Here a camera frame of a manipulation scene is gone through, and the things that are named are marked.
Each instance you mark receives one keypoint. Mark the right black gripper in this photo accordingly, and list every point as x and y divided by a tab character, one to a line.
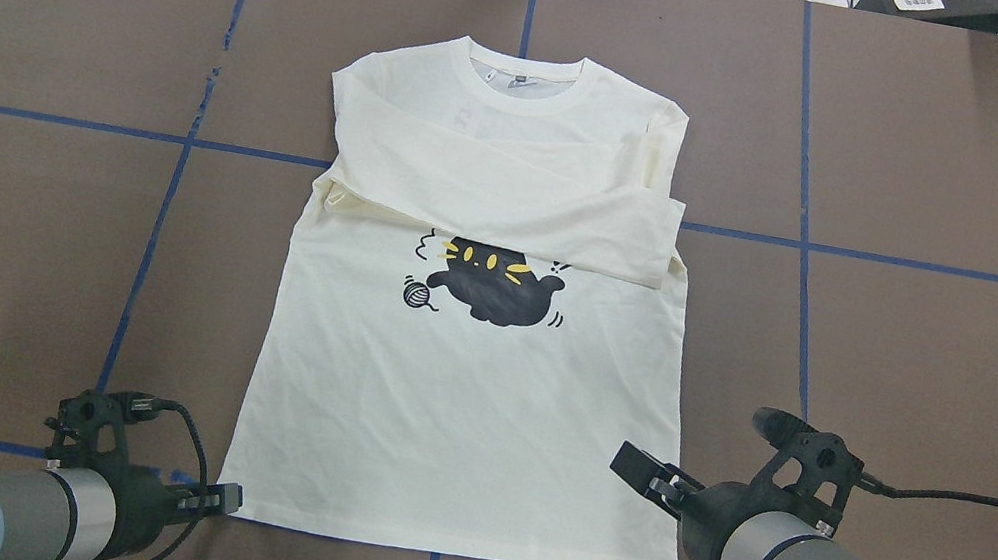
708	521

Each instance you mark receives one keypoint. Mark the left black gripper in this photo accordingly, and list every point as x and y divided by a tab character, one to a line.
145	501

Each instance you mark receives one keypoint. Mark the cream long-sleeve cat shirt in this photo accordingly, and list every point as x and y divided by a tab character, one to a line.
482	301

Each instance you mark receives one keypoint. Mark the black box with label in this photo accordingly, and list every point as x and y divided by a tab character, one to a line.
974	15

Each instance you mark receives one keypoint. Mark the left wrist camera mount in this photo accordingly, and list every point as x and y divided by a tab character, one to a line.
89	430

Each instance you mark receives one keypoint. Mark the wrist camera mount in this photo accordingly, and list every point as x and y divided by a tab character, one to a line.
810	476
89	430

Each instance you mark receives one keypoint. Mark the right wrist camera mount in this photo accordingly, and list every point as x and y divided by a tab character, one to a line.
810	476

